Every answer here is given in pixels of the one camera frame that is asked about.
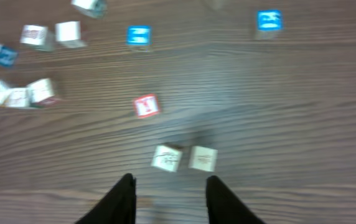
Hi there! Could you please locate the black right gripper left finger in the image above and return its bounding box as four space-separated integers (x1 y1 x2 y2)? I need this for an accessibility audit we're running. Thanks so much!
75 173 136 224

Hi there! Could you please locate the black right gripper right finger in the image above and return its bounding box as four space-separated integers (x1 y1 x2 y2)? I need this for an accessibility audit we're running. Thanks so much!
205 175 265 224

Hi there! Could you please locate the wooden block yellow K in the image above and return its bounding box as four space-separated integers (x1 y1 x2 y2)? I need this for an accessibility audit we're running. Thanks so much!
189 146 218 172

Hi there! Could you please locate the plain wooden block yellow side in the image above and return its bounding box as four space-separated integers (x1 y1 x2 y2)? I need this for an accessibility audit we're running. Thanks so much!
151 145 182 172

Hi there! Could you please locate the red Y wooden block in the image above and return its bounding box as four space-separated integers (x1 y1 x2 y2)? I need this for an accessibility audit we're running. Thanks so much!
133 94 161 118

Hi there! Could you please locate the wooden block red side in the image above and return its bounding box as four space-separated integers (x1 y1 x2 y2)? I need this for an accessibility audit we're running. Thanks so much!
26 78 62 108

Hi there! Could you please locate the wooden block green edge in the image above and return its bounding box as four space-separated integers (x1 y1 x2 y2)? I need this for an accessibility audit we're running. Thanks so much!
2 87 37 109

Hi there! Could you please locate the blue top middle block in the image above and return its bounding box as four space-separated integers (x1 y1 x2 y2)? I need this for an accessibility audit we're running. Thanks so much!
126 25 152 52

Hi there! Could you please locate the plain top wooden block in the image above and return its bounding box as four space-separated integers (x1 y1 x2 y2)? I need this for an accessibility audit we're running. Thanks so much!
55 21 87 49

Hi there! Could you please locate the green sided wooden block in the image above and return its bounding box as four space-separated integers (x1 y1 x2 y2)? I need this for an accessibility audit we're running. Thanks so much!
20 25 55 52

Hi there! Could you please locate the blue top turtle block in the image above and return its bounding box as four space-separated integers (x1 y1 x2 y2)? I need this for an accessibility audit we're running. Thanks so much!
255 9 284 40

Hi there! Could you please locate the wooden block J side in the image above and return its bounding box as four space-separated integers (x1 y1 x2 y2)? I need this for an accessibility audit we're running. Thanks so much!
71 0 107 19

